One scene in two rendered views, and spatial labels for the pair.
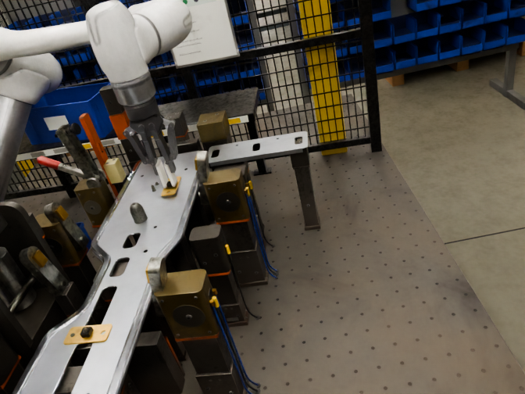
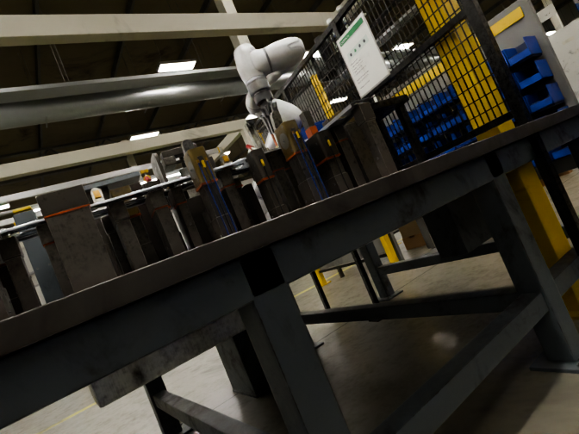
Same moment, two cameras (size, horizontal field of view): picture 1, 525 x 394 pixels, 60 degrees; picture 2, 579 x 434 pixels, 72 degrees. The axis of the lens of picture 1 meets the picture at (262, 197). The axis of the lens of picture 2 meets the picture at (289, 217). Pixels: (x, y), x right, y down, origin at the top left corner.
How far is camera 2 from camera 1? 1.34 m
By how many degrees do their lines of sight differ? 60
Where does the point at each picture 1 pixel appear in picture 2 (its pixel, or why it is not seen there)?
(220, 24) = (375, 55)
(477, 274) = not seen: outside the picture
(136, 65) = (249, 71)
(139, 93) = (252, 86)
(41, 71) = (284, 114)
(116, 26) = (239, 53)
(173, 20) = (278, 46)
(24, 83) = not seen: hidden behind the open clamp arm
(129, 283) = not seen: hidden behind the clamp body
